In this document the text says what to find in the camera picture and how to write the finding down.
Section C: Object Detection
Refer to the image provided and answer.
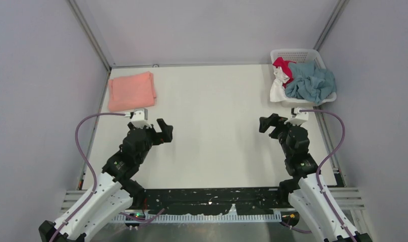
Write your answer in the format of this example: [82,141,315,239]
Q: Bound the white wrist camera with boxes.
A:
[127,108,151,130]
[284,107,309,126]

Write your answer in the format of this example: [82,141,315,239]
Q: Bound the aluminium frame rail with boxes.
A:
[60,187,366,212]

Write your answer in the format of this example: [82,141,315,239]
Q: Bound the white t shirt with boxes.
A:
[269,67,290,103]

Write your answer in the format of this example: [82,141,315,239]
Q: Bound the white slotted cable duct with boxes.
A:
[73,212,283,224]

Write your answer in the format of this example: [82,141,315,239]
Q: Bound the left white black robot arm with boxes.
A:
[38,118,173,241]

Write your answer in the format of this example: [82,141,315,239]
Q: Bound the white plastic laundry basket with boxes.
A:
[270,48,337,107]

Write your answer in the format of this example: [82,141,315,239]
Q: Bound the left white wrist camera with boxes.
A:
[127,108,151,130]

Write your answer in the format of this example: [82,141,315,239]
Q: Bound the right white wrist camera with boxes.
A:
[284,107,309,126]

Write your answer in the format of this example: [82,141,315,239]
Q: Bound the blue grey t shirt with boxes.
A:
[285,62,337,104]

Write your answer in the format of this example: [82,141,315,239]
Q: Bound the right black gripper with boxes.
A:
[259,113,302,158]

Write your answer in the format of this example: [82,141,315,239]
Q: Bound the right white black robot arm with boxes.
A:
[259,108,372,241]

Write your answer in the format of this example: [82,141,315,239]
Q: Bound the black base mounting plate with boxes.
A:
[128,187,293,215]

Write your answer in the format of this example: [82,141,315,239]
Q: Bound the folded pink t shirt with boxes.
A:
[107,72,157,112]

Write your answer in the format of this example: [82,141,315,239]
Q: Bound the red t shirt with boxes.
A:
[272,57,296,88]

